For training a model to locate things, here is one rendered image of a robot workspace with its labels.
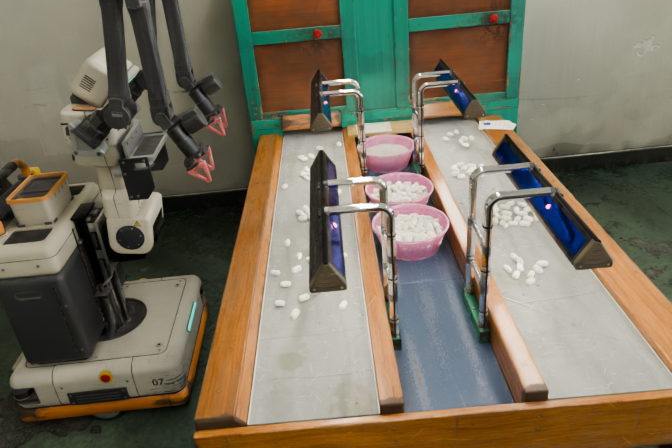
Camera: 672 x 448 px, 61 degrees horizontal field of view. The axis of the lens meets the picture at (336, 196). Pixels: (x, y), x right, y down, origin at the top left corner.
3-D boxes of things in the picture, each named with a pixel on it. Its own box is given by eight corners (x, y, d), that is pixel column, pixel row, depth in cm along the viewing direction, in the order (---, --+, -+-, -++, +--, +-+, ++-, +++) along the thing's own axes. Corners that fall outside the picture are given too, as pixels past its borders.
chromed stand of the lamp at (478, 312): (479, 343, 153) (485, 198, 133) (461, 298, 171) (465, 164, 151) (548, 337, 153) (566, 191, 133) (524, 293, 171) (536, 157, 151)
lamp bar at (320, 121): (310, 132, 205) (308, 113, 202) (311, 85, 261) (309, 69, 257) (332, 130, 205) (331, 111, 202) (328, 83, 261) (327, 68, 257)
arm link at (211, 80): (181, 74, 222) (177, 80, 214) (205, 59, 220) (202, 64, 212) (200, 99, 227) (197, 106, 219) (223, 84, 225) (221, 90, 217)
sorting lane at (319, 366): (248, 431, 128) (247, 425, 127) (284, 140, 289) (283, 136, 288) (380, 420, 128) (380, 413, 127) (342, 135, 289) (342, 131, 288)
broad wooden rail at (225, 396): (207, 476, 134) (192, 421, 126) (264, 167, 296) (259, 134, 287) (257, 472, 134) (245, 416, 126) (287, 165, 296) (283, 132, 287)
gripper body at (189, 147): (206, 146, 191) (193, 128, 188) (202, 157, 182) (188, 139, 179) (191, 155, 192) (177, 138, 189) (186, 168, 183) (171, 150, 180)
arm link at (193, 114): (158, 108, 184) (152, 117, 176) (186, 89, 182) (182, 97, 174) (181, 137, 189) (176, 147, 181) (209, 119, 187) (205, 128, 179)
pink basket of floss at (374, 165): (389, 181, 248) (389, 161, 243) (346, 166, 265) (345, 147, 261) (427, 161, 264) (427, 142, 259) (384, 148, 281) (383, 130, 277)
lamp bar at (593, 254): (575, 271, 119) (579, 242, 115) (491, 156, 174) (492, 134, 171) (613, 268, 119) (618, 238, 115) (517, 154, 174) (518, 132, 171)
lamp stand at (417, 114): (419, 187, 240) (417, 84, 220) (411, 168, 258) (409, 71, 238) (463, 183, 240) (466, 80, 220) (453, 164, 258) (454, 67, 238)
